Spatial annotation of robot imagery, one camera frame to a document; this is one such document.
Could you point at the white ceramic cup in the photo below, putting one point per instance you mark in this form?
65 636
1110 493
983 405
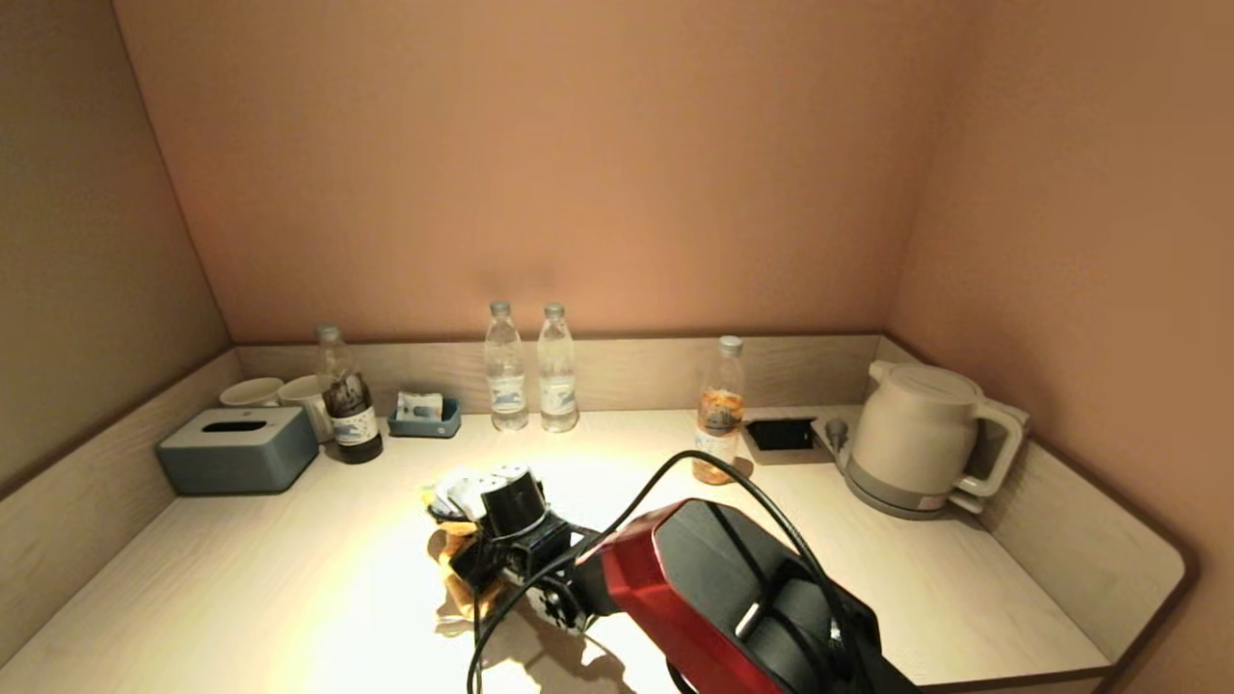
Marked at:
249 392
305 393

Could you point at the grey kettle plug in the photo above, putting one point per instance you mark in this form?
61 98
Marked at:
836 432

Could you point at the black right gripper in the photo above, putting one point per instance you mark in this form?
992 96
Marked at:
540 559

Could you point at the clear water bottle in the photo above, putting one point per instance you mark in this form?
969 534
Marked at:
506 381
557 381

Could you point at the black wrist camera white mount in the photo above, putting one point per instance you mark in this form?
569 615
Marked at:
511 501

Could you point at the blue-grey tissue box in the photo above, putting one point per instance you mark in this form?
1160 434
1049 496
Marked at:
236 455

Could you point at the small blue tray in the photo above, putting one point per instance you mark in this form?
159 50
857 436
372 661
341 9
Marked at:
424 428

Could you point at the orange microfibre cloth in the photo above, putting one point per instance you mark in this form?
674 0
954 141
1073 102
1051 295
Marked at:
463 593

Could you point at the grey kettle base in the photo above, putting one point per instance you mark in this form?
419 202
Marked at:
964 503

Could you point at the bottle with amber drink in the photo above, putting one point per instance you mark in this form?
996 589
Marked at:
718 414

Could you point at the red and black right arm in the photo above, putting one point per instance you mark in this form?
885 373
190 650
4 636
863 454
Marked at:
723 588

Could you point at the bottle with dark drink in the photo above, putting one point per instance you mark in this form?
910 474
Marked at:
352 414

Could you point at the raised wooden desk rim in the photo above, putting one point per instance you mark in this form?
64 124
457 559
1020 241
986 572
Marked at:
627 374

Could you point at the black recessed power socket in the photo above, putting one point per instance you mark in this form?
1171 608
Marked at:
781 435

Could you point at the pale sachet packet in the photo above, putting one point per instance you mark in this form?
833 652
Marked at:
418 406

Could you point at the beige electric kettle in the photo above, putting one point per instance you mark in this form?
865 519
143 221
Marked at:
911 429

